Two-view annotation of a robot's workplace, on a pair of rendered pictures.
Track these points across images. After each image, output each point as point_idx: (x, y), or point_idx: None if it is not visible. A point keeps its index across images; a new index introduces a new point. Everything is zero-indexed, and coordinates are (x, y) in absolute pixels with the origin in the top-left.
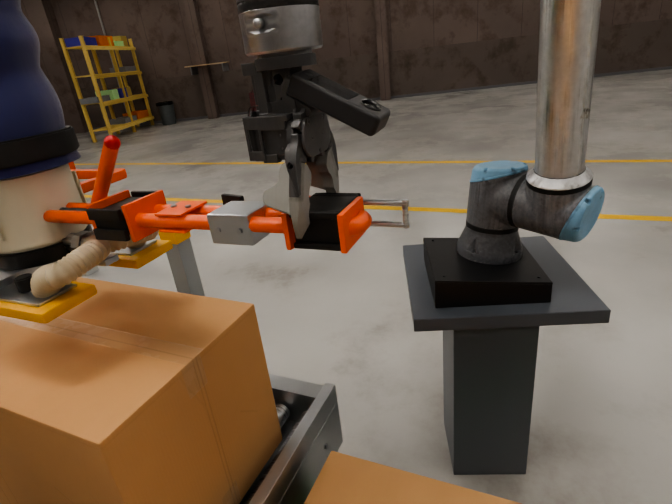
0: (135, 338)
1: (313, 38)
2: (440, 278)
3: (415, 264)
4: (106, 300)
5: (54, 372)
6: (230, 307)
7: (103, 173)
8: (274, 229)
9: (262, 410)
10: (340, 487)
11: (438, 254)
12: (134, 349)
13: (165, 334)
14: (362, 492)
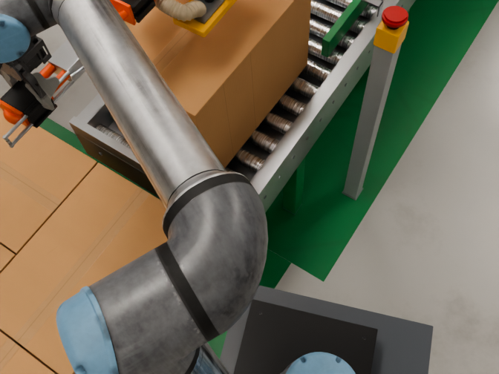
0: (179, 47)
1: None
2: (256, 306)
3: (364, 323)
4: (249, 16)
5: (159, 15)
6: (195, 100)
7: None
8: None
9: None
10: (157, 220)
11: (318, 328)
12: (165, 50)
13: (176, 64)
14: (149, 232)
